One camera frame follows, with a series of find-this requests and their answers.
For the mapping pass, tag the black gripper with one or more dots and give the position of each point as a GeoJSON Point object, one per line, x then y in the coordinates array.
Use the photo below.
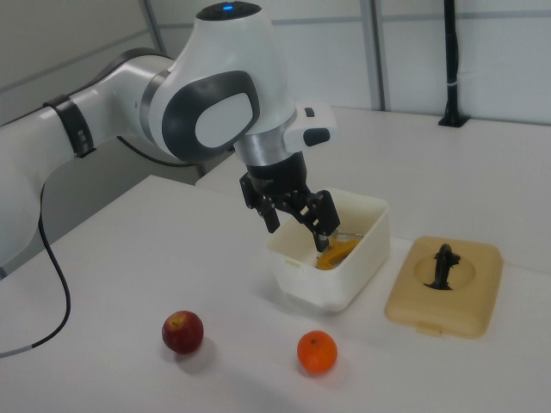
{"type": "Point", "coordinates": [280, 174]}

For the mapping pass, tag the red apple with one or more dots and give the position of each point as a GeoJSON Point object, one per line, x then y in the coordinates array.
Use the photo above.
{"type": "Point", "coordinates": [183, 333]}

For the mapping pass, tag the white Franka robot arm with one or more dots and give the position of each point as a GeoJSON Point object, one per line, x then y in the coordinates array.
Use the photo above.
{"type": "Point", "coordinates": [215, 73]}

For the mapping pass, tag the white plastic container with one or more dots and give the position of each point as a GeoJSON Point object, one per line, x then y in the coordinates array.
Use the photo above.
{"type": "Point", "coordinates": [331, 284]}

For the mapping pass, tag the orange fruit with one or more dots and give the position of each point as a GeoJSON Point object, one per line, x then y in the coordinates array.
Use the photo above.
{"type": "Point", "coordinates": [317, 350]}

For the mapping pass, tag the yellow and silver tool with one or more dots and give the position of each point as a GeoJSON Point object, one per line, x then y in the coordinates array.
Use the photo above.
{"type": "Point", "coordinates": [335, 256]}

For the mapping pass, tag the black pole with base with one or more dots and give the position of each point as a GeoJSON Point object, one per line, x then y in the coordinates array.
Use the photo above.
{"type": "Point", "coordinates": [451, 64]}

